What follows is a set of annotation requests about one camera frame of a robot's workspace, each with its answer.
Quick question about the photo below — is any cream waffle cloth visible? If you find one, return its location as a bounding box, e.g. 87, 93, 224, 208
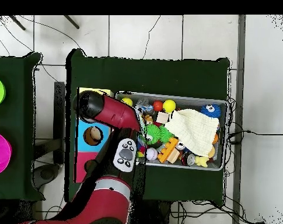
164, 108, 220, 158

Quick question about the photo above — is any wooden box with three holes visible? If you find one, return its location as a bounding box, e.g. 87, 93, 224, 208
74, 87, 114, 184

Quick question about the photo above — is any shallow mesh bin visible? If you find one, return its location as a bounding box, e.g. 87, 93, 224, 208
114, 91, 229, 172

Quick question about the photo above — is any green spiky toy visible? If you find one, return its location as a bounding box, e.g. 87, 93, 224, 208
143, 124, 174, 145

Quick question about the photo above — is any wooden cube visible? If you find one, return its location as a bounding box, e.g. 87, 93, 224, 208
156, 111, 172, 124

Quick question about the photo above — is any orange ball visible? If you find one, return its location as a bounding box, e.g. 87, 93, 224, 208
152, 100, 165, 113

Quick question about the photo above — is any yellow ball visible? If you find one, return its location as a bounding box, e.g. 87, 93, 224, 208
121, 97, 134, 107
162, 99, 177, 114

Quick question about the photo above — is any orange plastic building block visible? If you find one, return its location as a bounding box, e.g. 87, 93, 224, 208
157, 136, 180, 164

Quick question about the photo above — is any dark green tablecloth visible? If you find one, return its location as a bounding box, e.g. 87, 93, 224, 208
64, 48, 230, 203
0, 51, 46, 202

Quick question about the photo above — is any blue spiky toy with eyes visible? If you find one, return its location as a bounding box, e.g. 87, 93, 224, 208
200, 103, 222, 120

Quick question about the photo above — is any black tripod leg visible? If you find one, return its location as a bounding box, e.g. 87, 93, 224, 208
63, 15, 80, 30
9, 15, 26, 31

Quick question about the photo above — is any pink bowl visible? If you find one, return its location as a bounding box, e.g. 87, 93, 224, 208
0, 130, 13, 177

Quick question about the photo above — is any thin black cable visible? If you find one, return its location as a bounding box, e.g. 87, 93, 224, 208
142, 15, 162, 60

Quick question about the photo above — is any black cable with plug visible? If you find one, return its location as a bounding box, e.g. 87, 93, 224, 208
227, 129, 283, 144

